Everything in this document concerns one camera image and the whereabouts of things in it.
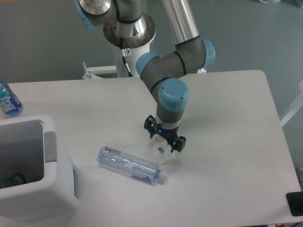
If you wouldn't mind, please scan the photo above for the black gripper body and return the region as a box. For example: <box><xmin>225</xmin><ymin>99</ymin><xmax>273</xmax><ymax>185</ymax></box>
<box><xmin>155</xmin><ymin>123</ymin><xmax>179</xmax><ymax>144</ymax></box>

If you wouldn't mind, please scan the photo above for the black device at table corner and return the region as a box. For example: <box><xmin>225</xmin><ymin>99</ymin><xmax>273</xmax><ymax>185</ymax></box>
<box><xmin>286</xmin><ymin>192</ymin><xmax>303</xmax><ymax>217</ymax></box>

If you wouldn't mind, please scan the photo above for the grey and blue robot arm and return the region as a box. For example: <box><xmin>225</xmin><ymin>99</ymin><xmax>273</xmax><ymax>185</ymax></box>
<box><xmin>74</xmin><ymin>0</ymin><xmax>215</xmax><ymax>152</ymax></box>

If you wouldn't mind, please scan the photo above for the white frame at right edge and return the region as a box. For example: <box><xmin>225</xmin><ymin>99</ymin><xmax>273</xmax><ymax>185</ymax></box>
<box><xmin>280</xmin><ymin>81</ymin><xmax>303</xmax><ymax>127</ymax></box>

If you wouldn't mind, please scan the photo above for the white plastic trash can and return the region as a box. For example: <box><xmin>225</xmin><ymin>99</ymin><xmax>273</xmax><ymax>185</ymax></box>
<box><xmin>0</xmin><ymin>115</ymin><xmax>79</xmax><ymax>221</ymax></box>

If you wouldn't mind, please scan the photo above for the green bottle inside trash can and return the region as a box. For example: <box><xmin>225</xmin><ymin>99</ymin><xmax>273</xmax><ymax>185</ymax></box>
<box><xmin>0</xmin><ymin>173</ymin><xmax>27</xmax><ymax>189</ymax></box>

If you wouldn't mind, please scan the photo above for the white paper wrapper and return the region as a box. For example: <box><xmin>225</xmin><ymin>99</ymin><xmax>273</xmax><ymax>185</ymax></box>
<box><xmin>152</xmin><ymin>136</ymin><xmax>175</xmax><ymax>165</ymax></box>

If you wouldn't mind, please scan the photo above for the crushed clear plastic bottle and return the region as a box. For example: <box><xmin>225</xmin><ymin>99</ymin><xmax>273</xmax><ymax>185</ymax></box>
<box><xmin>97</xmin><ymin>147</ymin><xmax>166</xmax><ymax>183</ymax></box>

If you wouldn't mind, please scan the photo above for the blue labelled drink bottle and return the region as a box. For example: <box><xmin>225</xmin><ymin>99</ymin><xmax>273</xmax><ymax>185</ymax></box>
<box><xmin>0</xmin><ymin>80</ymin><xmax>23</xmax><ymax>116</ymax></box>

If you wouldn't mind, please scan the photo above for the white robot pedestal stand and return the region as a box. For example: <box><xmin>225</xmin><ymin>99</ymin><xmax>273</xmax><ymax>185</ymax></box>
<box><xmin>81</xmin><ymin>40</ymin><xmax>152</xmax><ymax>80</ymax></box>

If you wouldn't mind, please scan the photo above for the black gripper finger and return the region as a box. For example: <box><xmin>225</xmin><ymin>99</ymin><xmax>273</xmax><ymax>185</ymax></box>
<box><xmin>143</xmin><ymin>115</ymin><xmax>159</xmax><ymax>138</ymax></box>
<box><xmin>168</xmin><ymin>134</ymin><xmax>187</xmax><ymax>152</ymax></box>

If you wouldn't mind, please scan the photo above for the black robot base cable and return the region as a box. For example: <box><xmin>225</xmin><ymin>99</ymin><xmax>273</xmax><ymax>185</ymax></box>
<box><xmin>119</xmin><ymin>37</ymin><xmax>134</xmax><ymax>78</ymax></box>

